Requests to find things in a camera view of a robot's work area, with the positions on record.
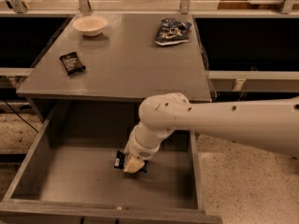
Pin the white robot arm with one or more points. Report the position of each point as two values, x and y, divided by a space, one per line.
271 125

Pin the black snack bar wrapper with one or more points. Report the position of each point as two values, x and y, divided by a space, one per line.
72 63

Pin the grey counter cabinet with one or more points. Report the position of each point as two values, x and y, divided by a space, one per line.
123 66

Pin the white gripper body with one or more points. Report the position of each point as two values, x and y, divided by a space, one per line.
139 150

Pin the grey open top drawer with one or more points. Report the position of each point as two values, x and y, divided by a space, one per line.
68 175

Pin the metal railing frame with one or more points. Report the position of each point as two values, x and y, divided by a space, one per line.
22 16

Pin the blue rxbar blueberry bar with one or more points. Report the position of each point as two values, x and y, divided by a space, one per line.
120 161

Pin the white ceramic bowl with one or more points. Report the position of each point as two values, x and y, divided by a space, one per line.
90 25

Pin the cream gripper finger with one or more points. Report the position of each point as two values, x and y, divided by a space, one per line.
133 164

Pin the blue chip bag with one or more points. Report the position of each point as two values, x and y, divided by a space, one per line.
172 32

